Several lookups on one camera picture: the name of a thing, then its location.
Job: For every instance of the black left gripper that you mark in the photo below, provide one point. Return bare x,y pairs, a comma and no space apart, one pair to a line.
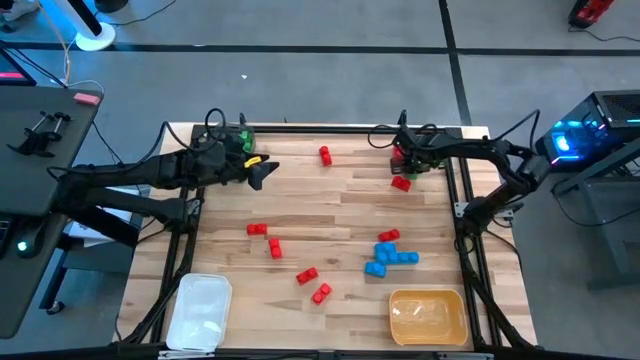
222,160

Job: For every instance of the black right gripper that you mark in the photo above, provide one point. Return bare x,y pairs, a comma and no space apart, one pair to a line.
422,150

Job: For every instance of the green toy block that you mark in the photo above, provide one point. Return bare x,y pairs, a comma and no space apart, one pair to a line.
411,175
246,135
247,146

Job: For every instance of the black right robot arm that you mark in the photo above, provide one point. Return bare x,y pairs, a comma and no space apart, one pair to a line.
480,147

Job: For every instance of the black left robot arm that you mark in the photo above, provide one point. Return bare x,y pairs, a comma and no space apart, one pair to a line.
125,172

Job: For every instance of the clear bin of green blocks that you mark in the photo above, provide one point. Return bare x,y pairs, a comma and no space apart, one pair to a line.
253,137

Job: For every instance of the yellow tape strip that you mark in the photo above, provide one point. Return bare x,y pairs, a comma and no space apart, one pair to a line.
252,161

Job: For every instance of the blue toy block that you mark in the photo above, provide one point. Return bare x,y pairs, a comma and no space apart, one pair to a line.
385,248
408,257
375,269
388,258

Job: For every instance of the white plastic tray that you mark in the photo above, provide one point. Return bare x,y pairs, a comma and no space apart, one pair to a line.
200,310

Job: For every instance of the yellow plastic bin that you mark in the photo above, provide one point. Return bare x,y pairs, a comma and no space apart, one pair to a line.
427,317

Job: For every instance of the white paper sheet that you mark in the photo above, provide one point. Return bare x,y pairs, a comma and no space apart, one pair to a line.
87,234

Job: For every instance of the pink eraser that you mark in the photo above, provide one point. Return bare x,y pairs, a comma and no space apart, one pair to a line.
87,98

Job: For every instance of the black computer tower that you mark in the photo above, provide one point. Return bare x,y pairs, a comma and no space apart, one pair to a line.
622,106

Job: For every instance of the dark grey side table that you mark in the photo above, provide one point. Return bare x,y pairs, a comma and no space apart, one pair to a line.
620,235

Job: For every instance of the red power tool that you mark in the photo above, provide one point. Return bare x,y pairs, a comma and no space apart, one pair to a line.
592,10

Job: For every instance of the black round base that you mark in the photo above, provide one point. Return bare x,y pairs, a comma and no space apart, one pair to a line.
110,4

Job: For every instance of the black clamp tool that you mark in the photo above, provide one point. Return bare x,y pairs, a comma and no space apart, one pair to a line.
37,140

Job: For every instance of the black desk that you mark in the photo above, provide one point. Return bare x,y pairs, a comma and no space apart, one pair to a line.
30,170

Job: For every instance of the black computer mouse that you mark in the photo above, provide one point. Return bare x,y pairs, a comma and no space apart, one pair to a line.
27,245

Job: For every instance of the black keyboard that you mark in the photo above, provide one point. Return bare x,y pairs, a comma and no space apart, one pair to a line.
4,235

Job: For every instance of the black monitor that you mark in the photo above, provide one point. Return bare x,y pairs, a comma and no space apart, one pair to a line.
10,65

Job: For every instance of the person's shoe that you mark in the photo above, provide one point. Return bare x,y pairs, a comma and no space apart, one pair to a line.
17,10

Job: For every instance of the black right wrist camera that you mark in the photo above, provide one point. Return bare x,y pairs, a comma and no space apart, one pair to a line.
397,168

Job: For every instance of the white metal bracket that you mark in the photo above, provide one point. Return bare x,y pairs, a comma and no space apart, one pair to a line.
460,210

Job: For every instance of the black metal table frame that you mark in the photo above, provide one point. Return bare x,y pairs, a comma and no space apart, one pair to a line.
350,129

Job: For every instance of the white pedestal stand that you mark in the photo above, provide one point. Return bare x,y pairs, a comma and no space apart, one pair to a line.
95,37

